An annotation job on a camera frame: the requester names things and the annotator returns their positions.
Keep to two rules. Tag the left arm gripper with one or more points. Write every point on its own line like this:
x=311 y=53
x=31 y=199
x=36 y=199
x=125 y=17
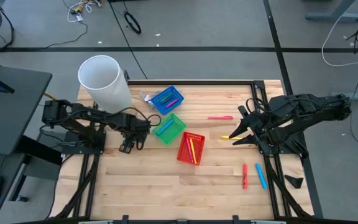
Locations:
x=135 y=129

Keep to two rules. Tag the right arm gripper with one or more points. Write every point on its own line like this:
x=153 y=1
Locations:
x=264 y=127

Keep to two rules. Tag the yellow highlighter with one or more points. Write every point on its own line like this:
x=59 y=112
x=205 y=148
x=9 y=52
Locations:
x=227 y=137
x=193 y=151

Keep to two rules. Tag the blue Sharpie highlighter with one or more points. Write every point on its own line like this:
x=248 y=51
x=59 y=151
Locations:
x=165 y=127

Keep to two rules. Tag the red wide marker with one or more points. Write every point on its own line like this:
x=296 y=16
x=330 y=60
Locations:
x=245 y=177

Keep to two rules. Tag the blue wide marker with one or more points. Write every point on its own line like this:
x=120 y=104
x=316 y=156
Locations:
x=261 y=176

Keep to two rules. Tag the pink highlighter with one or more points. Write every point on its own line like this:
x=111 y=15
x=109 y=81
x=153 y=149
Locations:
x=171 y=103
x=189 y=149
x=221 y=117

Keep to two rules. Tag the green highlighter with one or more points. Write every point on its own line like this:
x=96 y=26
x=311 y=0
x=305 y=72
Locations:
x=166 y=98

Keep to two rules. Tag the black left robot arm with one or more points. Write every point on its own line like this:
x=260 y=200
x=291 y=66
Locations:
x=82 y=116

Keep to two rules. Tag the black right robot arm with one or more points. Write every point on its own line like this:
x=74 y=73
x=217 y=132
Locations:
x=306 y=109

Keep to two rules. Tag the red plastic basket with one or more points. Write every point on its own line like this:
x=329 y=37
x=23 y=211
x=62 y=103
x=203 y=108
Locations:
x=198 y=139

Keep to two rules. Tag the green plastic basket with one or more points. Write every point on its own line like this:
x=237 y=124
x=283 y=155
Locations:
x=174 y=134

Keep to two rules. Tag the clear plastic bag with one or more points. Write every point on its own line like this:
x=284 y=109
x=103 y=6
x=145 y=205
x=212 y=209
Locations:
x=146 y=98

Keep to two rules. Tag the black triangular plastic part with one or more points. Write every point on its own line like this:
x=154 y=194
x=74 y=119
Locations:
x=295 y=182

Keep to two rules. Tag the blue plastic basket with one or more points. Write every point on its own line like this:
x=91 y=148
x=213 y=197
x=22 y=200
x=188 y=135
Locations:
x=174 y=93

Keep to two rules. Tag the black desk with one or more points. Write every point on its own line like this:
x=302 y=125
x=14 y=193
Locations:
x=11 y=109

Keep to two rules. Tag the black table frame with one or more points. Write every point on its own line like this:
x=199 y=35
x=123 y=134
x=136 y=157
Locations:
x=197 y=83

